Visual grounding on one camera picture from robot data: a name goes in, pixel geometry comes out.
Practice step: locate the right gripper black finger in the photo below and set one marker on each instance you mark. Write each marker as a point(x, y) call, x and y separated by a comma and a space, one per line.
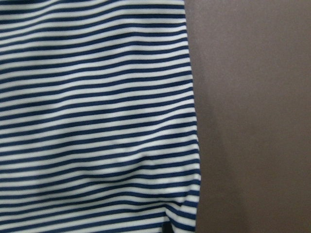
point(167, 228)

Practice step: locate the striped polo shirt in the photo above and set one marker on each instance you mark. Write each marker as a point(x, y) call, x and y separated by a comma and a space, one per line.
point(98, 130)

